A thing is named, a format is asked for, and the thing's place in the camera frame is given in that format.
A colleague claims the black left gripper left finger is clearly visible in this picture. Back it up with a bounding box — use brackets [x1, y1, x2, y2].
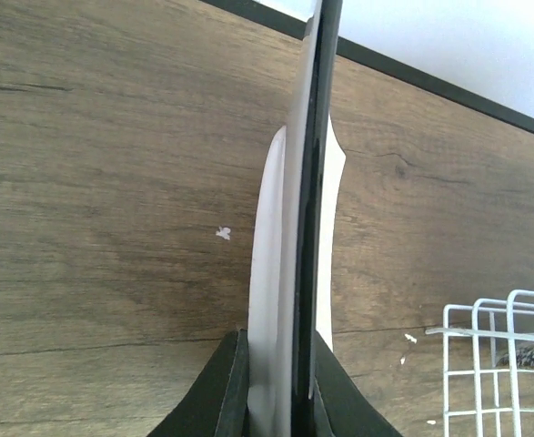
[148, 330, 249, 437]

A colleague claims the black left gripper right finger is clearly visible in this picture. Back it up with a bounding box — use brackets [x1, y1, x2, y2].
[314, 339, 402, 437]

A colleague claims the cream square plate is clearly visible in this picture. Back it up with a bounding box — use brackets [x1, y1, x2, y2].
[247, 1, 345, 436]

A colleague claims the white wire dish rack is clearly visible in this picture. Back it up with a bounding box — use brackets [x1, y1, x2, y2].
[426, 290, 534, 436]

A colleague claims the black table edge frame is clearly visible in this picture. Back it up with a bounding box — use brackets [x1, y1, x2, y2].
[206, 0, 534, 135]

